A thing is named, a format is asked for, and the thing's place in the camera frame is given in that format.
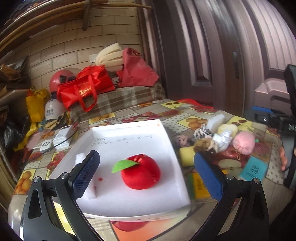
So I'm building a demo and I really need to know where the pink plush ball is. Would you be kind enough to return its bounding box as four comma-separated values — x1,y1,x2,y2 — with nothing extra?
232,131,255,155

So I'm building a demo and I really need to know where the pale yellow sponge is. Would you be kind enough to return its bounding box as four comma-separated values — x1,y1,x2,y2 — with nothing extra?
217,124,238,138

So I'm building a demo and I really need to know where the black white patterned scrunchie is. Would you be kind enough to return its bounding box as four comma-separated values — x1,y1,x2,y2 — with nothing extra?
193,124,213,140

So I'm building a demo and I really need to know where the mauve scrunchie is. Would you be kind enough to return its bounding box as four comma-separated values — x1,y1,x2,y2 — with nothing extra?
176,135,188,147

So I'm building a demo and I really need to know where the red plush apple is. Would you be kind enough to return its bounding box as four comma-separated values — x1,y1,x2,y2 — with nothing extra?
112,154,161,190

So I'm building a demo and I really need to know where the person's hand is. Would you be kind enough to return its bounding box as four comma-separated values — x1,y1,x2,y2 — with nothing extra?
279,146,287,172

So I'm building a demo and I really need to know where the yellow green booklet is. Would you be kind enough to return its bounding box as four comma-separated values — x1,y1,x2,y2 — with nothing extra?
186,173,211,200

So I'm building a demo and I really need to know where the white foam block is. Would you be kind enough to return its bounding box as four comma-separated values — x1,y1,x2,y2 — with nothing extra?
206,114,225,133

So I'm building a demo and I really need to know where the small white charger device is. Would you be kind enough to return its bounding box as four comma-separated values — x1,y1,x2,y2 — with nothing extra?
40,139,53,153

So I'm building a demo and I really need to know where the white power bank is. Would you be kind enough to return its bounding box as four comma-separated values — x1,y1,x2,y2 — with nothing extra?
53,125,75,149

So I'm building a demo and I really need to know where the red plastic bag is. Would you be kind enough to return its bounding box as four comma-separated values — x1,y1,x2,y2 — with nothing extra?
178,98,214,109

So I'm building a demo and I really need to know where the white foam tray box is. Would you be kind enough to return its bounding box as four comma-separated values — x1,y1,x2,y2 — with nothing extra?
50,120,191,221

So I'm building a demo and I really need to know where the white helmet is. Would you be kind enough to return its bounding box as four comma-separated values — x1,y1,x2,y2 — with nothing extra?
45,98,66,121

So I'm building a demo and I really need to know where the yellow shopping bag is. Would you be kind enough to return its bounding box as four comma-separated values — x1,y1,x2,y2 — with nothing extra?
26,87,50,123

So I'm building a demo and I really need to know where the plaid covered bench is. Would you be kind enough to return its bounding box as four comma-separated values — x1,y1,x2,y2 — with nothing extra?
70,82,166,123

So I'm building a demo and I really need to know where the pink red helmet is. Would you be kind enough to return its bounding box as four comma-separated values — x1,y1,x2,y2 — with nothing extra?
49,69,75,93

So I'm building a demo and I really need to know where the red tote bag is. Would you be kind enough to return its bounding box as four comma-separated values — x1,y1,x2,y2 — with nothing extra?
57,65,115,112

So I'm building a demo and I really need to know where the dark red cloth bag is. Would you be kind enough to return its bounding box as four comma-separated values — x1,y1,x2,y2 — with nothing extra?
116,48,159,87

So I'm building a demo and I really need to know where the cream foam roll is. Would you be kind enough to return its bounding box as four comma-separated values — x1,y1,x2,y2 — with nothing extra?
95,43,123,72

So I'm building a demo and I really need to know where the black charging cable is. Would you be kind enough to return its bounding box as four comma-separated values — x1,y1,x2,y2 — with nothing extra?
32,124,79,151

